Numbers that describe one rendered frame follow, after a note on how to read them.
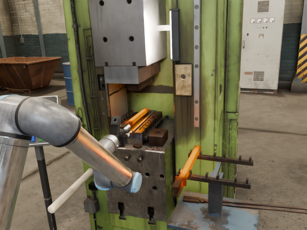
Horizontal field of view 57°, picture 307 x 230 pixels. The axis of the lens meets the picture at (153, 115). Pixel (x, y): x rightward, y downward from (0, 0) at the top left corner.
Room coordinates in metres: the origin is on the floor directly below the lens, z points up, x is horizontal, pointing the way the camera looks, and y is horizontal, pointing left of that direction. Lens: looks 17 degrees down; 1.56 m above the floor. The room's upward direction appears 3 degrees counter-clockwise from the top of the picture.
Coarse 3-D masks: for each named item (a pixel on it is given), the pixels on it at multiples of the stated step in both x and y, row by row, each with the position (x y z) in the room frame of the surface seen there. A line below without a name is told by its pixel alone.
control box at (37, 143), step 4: (44, 96) 1.62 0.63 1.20; (48, 96) 1.62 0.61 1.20; (52, 96) 1.62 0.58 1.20; (56, 96) 1.62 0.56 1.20; (52, 100) 1.61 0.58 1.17; (56, 100) 1.61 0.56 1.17; (60, 100) 1.68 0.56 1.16; (60, 104) 1.67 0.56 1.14; (36, 140) 1.49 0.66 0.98; (32, 144) 1.48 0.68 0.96; (36, 144) 1.48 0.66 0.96; (40, 144) 1.48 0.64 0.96; (44, 144) 1.50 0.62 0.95; (48, 144) 1.51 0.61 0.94
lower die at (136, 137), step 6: (132, 114) 1.90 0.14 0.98; (150, 114) 1.82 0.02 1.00; (156, 114) 1.84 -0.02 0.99; (126, 120) 1.76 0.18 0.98; (144, 120) 1.69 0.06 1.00; (150, 120) 1.71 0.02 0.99; (138, 126) 1.59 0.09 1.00; (144, 126) 1.60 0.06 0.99; (132, 132) 1.51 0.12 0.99; (138, 132) 1.50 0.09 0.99; (144, 132) 1.54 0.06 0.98; (132, 138) 1.52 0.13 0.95; (138, 138) 1.50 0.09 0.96; (132, 144) 1.52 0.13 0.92
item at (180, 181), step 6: (198, 150) 1.32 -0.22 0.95; (192, 156) 1.26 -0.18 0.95; (186, 162) 1.19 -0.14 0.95; (192, 162) 1.20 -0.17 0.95; (186, 168) 1.14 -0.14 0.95; (180, 174) 1.09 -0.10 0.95; (186, 174) 1.09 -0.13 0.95; (180, 180) 1.02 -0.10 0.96; (174, 186) 0.98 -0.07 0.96; (180, 186) 1.03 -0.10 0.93; (174, 192) 0.97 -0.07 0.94; (180, 192) 1.00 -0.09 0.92
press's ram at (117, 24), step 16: (96, 0) 1.56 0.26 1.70; (112, 0) 1.53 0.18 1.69; (128, 0) 1.51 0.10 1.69; (144, 0) 1.50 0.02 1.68; (160, 0) 1.77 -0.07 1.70; (96, 16) 1.56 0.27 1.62; (112, 16) 1.54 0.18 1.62; (128, 16) 1.51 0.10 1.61; (144, 16) 1.49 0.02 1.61; (160, 16) 1.76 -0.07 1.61; (96, 32) 1.57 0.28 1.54; (112, 32) 1.54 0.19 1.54; (128, 32) 1.51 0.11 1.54; (144, 32) 1.48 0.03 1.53; (160, 32) 1.75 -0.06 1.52; (96, 48) 1.57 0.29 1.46; (112, 48) 1.54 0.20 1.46; (128, 48) 1.51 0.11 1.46; (144, 48) 1.48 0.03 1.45; (160, 48) 1.73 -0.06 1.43; (96, 64) 1.57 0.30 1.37; (112, 64) 1.54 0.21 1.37; (128, 64) 1.51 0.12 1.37; (144, 64) 1.49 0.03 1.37
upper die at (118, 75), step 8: (152, 64) 1.73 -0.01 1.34; (104, 72) 1.56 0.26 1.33; (112, 72) 1.54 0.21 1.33; (120, 72) 1.53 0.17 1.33; (128, 72) 1.51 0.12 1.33; (136, 72) 1.50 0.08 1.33; (144, 72) 1.59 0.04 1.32; (152, 72) 1.73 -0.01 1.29; (112, 80) 1.55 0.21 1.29; (120, 80) 1.53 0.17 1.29; (128, 80) 1.52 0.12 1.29; (136, 80) 1.50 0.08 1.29; (144, 80) 1.59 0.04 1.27
